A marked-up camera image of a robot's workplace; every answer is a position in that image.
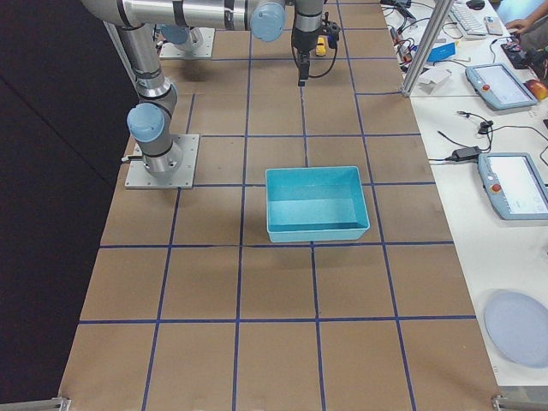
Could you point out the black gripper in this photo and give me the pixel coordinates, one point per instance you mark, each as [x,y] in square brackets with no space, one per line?
[301,41]

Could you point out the yellow beetle toy car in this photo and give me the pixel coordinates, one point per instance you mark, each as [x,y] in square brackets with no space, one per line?
[320,49]

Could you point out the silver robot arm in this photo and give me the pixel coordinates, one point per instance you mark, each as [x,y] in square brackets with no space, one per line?
[149,121]
[308,17]

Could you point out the white folded paper box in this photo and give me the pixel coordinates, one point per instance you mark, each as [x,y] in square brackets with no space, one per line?
[432,79]

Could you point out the blue cardboard box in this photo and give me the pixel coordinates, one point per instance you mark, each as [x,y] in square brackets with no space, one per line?
[441,52]

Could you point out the light blue plastic bin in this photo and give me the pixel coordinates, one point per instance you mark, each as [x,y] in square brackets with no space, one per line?
[315,204]

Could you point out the white keyboard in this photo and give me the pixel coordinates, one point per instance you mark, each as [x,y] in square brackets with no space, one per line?
[467,23]

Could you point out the black power adapter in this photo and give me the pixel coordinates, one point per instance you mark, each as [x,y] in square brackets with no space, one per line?
[465,154]

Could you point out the far teach pendant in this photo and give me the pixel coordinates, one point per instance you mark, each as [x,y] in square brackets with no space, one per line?
[499,87]

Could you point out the teach pendant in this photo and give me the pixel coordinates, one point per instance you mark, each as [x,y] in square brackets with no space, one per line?
[513,186]
[499,87]

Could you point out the near teach pendant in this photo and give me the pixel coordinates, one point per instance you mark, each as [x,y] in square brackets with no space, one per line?
[513,186]

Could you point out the blue round plate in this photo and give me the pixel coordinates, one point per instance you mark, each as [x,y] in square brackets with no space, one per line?
[517,325]

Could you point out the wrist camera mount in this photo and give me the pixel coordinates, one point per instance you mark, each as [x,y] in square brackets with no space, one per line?
[331,30]

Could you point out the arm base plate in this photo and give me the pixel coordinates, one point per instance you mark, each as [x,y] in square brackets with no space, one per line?
[183,43]
[175,169]

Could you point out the aluminium frame post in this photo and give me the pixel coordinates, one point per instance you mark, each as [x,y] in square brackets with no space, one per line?
[432,30]

